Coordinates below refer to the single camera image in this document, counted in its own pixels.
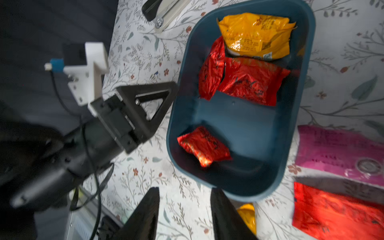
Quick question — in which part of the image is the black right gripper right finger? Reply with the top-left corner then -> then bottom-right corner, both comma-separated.
211,188 -> 258,240

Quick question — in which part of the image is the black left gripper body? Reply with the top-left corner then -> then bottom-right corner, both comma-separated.
88,95 -> 139,154

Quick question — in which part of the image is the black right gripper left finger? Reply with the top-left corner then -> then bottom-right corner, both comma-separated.
112,187 -> 160,240

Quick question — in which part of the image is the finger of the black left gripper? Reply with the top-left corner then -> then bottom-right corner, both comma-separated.
116,82 -> 178,143

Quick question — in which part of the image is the yellow tea bag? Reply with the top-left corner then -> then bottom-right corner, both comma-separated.
237,204 -> 257,236
217,13 -> 297,61

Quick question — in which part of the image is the red tea bag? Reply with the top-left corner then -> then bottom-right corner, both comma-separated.
218,58 -> 291,107
292,182 -> 384,240
177,126 -> 232,168
199,37 -> 226,101

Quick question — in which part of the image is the teal plastic storage box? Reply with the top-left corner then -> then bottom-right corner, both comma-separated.
167,1 -> 316,202

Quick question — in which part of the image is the pink tea bag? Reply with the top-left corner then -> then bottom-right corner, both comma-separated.
296,125 -> 384,187

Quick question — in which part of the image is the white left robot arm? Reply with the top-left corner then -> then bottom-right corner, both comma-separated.
1,82 -> 178,240

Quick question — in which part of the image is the red tea bag in box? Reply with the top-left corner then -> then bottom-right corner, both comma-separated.
218,58 -> 291,107

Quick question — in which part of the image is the yellow tea bag in box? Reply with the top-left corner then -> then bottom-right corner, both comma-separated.
217,13 -> 297,61

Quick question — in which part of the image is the white and black stapler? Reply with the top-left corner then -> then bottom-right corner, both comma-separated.
142,0 -> 190,33

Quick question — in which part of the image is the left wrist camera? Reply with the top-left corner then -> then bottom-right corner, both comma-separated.
44,42 -> 110,107

